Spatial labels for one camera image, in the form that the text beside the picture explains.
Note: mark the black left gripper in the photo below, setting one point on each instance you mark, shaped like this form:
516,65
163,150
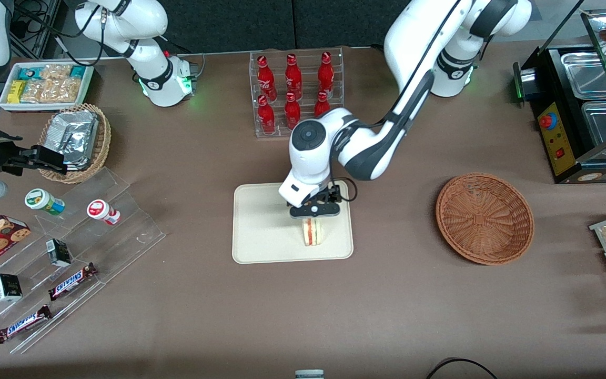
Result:
330,193

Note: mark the triangle sandwich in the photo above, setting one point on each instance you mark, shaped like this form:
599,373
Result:
313,234

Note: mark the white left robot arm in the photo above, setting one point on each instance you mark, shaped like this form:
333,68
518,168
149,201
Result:
424,31

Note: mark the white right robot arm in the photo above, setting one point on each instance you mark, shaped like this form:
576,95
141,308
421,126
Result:
145,58

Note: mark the beige plastic tray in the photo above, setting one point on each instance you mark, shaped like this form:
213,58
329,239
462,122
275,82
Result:
261,231

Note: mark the white rectangular snack tray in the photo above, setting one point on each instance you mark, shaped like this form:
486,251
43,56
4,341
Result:
6,104

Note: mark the small tan wicker basket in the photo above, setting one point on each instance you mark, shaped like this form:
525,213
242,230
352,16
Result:
103,137

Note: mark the round brown wicker basket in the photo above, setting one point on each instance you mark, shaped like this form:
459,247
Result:
484,218

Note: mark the green lid white cup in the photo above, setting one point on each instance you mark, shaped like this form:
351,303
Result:
40,200

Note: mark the silver foil pack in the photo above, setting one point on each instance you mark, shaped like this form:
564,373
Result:
71,134
84,165

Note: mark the clear bag of crackers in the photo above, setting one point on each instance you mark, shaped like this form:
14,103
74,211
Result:
56,72
61,90
32,91

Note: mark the yellow snack packet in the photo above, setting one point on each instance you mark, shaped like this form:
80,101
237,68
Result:
17,92

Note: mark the red lid white cup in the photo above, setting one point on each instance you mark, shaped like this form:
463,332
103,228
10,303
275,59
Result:
99,209

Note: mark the teal snack packet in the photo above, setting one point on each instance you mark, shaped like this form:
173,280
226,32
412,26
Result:
28,73
78,71

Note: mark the small black carton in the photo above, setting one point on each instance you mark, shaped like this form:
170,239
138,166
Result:
59,252
7,287

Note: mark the clear acrylic bottle rack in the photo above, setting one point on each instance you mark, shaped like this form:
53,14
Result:
254,131

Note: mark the red cola bottle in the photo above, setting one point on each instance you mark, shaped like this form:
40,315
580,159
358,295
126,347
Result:
266,79
266,118
293,76
292,110
322,104
326,73

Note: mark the clear acrylic step display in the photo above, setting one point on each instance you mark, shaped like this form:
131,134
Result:
124,242

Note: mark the brown Snickers bar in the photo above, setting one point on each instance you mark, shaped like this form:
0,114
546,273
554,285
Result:
71,281
23,324

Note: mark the black equipment rack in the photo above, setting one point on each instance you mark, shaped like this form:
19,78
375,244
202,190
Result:
34,31

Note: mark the grey capped object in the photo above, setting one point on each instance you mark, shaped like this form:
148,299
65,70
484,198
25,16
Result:
309,375

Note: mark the dark fabric partition panel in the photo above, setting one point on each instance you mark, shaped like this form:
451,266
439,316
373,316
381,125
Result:
229,23
345,21

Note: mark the black food warmer machine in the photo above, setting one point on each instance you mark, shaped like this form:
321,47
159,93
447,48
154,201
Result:
558,147

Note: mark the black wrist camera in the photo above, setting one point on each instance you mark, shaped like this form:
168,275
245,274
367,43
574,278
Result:
332,193

